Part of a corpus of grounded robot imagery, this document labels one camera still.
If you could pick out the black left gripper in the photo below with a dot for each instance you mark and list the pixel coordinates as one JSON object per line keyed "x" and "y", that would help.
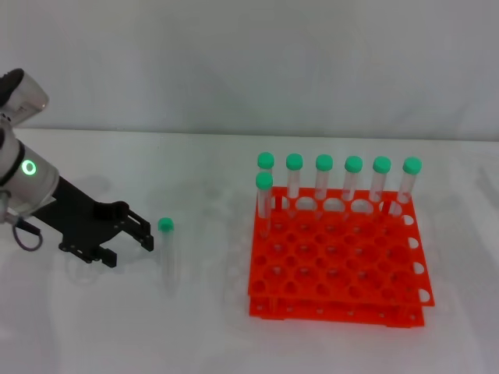
{"x": 82, "y": 226}

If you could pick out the green capped clear test tube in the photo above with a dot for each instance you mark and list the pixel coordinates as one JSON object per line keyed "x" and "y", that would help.
{"x": 165, "y": 224}
{"x": 264, "y": 181}
{"x": 353, "y": 164}
{"x": 294, "y": 161}
{"x": 324, "y": 163}
{"x": 266, "y": 159}
{"x": 381, "y": 164}
{"x": 412, "y": 165}

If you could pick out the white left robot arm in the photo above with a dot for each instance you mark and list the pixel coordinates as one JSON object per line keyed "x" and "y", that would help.
{"x": 23, "y": 183}

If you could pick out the orange test tube rack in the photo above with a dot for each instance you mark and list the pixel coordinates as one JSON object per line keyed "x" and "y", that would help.
{"x": 331, "y": 265}

